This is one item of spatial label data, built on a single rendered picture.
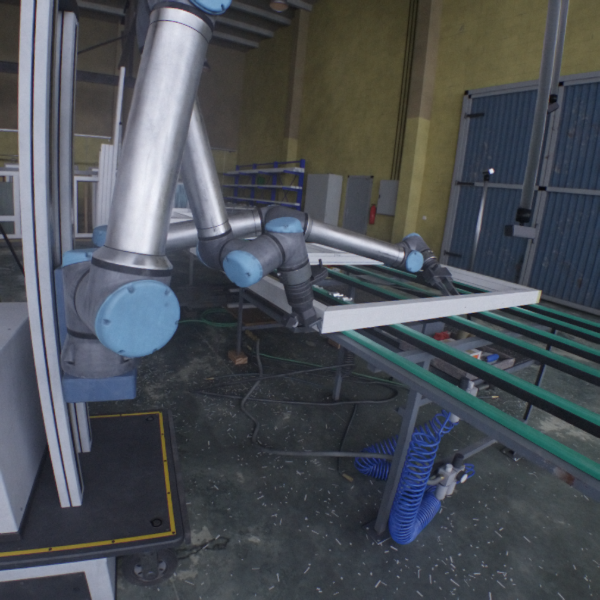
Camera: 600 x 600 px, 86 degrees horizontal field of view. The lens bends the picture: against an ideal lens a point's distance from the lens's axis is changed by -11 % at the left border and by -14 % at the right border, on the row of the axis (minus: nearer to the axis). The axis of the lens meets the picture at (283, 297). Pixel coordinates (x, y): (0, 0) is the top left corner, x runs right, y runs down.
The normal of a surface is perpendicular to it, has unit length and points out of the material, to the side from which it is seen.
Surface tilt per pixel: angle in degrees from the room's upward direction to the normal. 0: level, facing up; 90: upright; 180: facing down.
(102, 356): 70
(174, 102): 89
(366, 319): 90
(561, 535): 0
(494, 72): 90
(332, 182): 90
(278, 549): 0
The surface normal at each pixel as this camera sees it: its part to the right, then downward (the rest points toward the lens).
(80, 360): -0.07, -0.09
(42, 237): 0.34, 0.28
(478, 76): -0.87, 0.05
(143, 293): 0.67, 0.34
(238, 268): -0.63, 0.53
